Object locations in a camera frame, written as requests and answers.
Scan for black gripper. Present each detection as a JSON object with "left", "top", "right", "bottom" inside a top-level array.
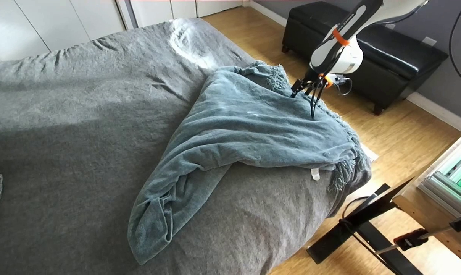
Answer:
[{"left": 290, "top": 69, "right": 328, "bottom": 122}]

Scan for blue fringed blanket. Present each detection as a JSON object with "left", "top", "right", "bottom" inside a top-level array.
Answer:
[{"left": 126, "top": 61, "right": 374, "bottom": 266}]

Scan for black leather bench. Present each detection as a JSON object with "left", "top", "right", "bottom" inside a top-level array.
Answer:
[{"left": 280, "top": 0, "right": 450, "bottom": 116}]

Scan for white baseboard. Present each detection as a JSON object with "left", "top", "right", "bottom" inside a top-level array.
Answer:
[{"left": 247, "top": 0, "right": 461, "bottom": 134}]

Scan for black metal stand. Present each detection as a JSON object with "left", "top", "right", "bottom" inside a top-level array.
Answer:
[{"left": 305, "top": 174, "right": 425, "bottom": 275}]

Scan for wooden table board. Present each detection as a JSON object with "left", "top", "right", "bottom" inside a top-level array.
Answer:
[{"left": 392, "top": 121, "right": 461, "bottom": 272}]

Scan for black clamp with red grip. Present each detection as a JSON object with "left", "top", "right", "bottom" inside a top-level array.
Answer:
[{"left": 392, "top": 211, "right": 461, "bottom": 252}]

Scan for grey bed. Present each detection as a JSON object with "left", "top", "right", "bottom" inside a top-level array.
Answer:
[{"left": 0, "top": 17, "right": 374, "bottom": 275}]

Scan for white wardrobe doors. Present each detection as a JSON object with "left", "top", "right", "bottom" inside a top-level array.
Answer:
[{"left": 0, "top": 0, "right": 244, "bottom": 67}]

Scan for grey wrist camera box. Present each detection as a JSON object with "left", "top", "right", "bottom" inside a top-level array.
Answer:
[{"left": 332, "top": 75, "right": 354, "bottom": 98}]

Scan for orange cable clip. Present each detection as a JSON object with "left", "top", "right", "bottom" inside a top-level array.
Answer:
[{"left": 332, "top": 28, "right": 351, "bottom": 49}]

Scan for white bed frame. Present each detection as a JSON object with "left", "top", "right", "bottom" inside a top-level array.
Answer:
[{"left": 358, "top": 142, "right": 380, "bottom": 164}]

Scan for long black cable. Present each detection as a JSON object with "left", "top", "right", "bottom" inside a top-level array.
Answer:
[{"left": 447, "top": 0, "right": 461, "bottom": 95}]

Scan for aluminium profile frame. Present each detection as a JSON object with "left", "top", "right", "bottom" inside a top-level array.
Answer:
[{"left": 415, "top": 147, "right": 461, "bottom": 215}]

